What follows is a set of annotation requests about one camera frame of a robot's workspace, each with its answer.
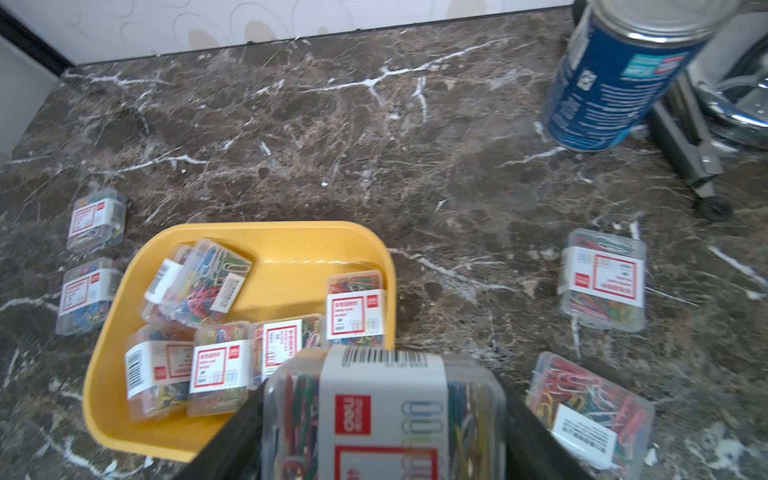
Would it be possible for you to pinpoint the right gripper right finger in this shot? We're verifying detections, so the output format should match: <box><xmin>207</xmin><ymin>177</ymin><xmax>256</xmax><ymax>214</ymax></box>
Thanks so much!
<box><xmin>496</xmin><ymin>377</ymin><xmax>591</xmax><ymax>480</ymax></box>

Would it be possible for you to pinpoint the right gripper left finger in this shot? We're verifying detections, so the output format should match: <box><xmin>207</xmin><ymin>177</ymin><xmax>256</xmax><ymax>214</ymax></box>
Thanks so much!
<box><xmin>173</xmin><ymin>384</ymin><xmax>265</xmax><ymax>480</ymax></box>

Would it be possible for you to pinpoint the yellow plastic storage tray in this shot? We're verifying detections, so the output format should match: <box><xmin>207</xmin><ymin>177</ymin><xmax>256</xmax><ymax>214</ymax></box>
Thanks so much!
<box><xmin>83</xmin><ymin>221</ymin><xmax>397</xmax><ymax>462</ymax></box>

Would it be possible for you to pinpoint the black tool on table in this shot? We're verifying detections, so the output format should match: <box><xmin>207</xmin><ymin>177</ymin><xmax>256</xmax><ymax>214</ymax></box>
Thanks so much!
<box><xmin>646</xmin><ymin>73</ymin><xmax>733</xmax><ymax>222</ymax></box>

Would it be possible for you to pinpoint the blue tin can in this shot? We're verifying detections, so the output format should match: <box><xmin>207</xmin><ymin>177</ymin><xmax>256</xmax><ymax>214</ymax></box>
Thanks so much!
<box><xmin>543</xmin><ymin>0</ymin><xmax>741</xmax><ymax>152</ymax></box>

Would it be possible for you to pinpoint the chrome hook stand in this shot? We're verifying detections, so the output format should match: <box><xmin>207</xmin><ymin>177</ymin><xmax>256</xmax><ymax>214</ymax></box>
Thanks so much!
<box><xmin>686</xmin><ymin>11</ymin><xmax>768</xmax><ymax>151</ymax></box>

